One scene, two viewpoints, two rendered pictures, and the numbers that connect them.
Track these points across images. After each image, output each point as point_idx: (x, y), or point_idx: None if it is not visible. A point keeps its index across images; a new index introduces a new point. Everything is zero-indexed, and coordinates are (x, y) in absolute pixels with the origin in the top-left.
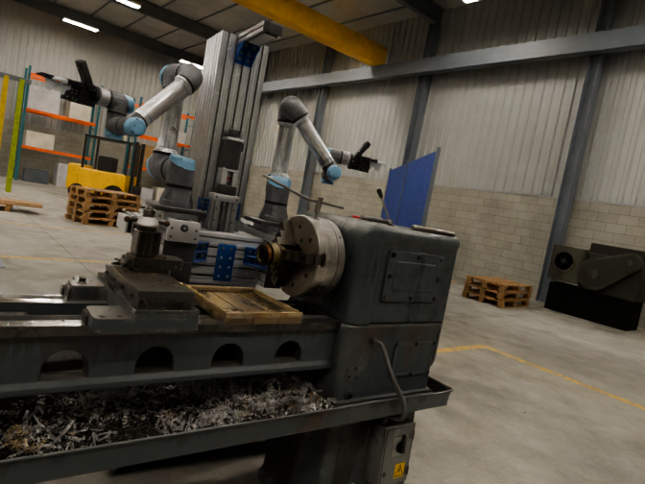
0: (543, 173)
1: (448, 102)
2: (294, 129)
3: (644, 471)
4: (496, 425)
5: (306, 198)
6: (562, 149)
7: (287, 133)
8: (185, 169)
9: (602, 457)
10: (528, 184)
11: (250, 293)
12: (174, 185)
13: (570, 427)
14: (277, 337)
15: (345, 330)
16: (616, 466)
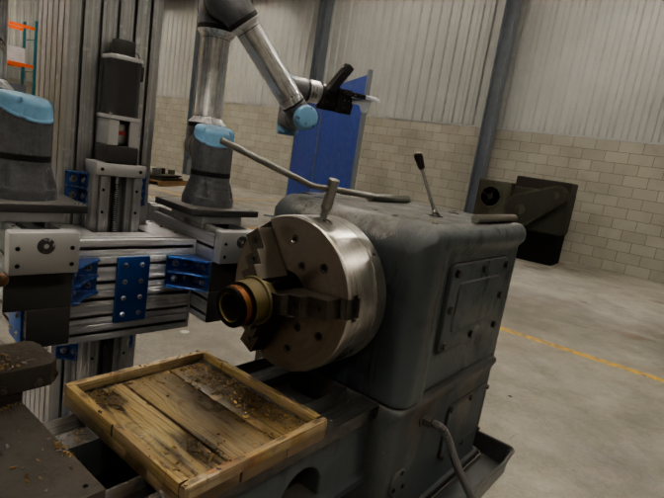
0: (464, 99)
1: (358, 14)
2: (229, 41)
3: (652, 455)
4: (490, 425)
5: (308, 184)
6: (484, 71)
7: (218, 49)
8: (33, 122)
9: (608, 446)
10: (448, 112)
11: (201, 365)
12: (11, 156)
13: (560, 408)
14: (282, 475)
15: (388, 421)
16: (625, 456)
